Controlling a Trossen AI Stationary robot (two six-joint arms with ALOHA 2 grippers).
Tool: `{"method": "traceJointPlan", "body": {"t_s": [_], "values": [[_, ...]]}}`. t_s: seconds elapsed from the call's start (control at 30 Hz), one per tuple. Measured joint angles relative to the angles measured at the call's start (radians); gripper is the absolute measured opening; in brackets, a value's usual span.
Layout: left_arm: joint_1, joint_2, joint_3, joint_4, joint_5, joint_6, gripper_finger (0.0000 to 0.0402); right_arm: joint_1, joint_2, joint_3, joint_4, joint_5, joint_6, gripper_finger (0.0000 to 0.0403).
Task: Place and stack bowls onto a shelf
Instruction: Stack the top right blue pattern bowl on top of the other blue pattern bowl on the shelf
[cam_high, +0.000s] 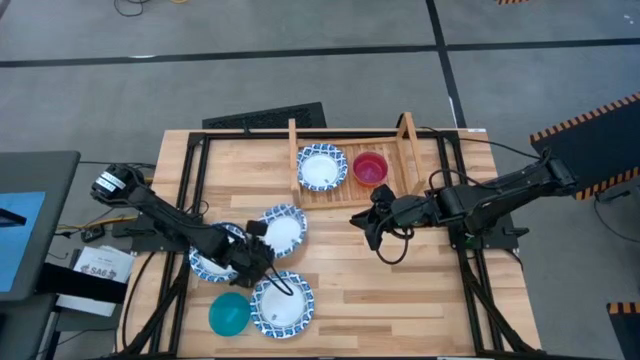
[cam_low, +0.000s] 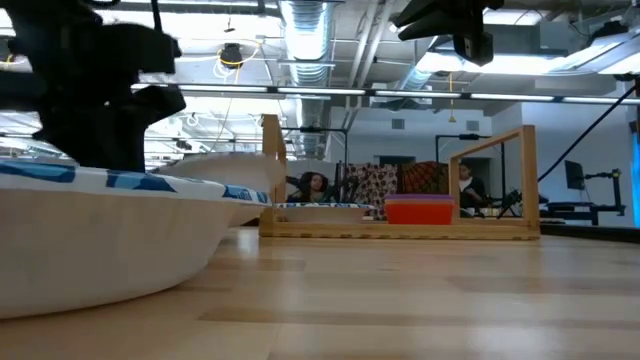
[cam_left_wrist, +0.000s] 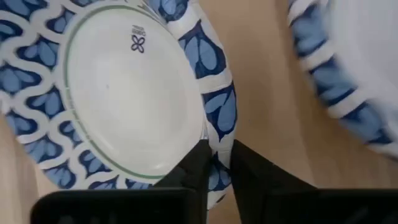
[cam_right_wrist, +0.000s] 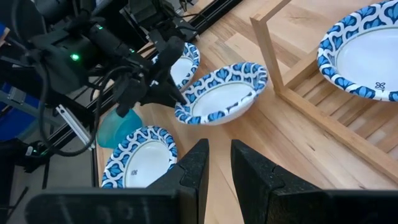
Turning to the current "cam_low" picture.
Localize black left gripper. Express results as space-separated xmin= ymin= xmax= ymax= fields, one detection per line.
xmin=0 ymin=69 xmax=187 ymax=174

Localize black ceiling device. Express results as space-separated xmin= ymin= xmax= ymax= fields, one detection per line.
xmin=219 ymin=42 xmax=244 ymax=70

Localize black background rig frame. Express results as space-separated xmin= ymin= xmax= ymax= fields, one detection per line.
xmin=282 ymin=125 xmax=350 ymax=176
xmin=433 ymin=132 xmax=507 ymax=201

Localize orange plastic bowl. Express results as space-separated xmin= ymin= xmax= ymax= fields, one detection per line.
xmin=383 ymin=198 xmax=456 ymax=226

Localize purple plastic bowl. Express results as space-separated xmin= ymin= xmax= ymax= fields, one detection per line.
xmin=383 ymin=193 xmax=457 ymax=203

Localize black equipment stand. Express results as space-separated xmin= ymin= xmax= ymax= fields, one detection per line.
xmin=542 ymin=168 xmax=626 ymax=226

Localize orange patterned cloth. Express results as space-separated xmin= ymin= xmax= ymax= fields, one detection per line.
xmin=399 ymin=160 xmax=451 ymax=196

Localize wooden slatted shelf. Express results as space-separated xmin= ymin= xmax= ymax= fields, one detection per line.
xmin=258 ymin=113 xmax=542 ymax=242

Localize brown dotted cloth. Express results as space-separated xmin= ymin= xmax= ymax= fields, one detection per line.
xmin=344 ymin=162 xmax=401 ymax=221

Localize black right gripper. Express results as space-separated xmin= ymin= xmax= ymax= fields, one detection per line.
xmin=393 ymin=0 xmax=505 ymax=42

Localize person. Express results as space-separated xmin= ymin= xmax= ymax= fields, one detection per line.
xmin=285 ymin=171 xmax=334 ymax=204
xmin=457 ymin=160 xmax=489 ymax=211

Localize blue-patterned white paper bowl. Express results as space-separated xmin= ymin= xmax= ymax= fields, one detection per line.
xmin=153 ymin=152 xmax=287 ymax=195
xmin=0 ymin=158 xmax=275 ymax=320

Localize blue panel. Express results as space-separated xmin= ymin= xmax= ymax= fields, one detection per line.
xmin=630 ymin=132 xmax=640 ymax=229

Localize black monitor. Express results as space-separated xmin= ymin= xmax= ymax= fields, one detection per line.
xmin=564 ymin=159 xmax=586 ymax=191

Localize black beam with light strips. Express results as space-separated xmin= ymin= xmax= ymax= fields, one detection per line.
xmin=129 ymin=82 xmax=640 ymax=106

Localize silver ventilation duct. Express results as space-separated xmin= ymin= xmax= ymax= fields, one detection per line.
xmin=277 ymin=0 xmax=336 ymax=161

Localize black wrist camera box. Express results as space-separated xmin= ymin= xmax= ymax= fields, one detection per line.
xmin=452 ymin=30 xmax=496 ymax=67

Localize black diagonal frame strut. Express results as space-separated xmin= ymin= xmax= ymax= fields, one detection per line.
xmin=536 ymin=83 xmax=640 ymax=184

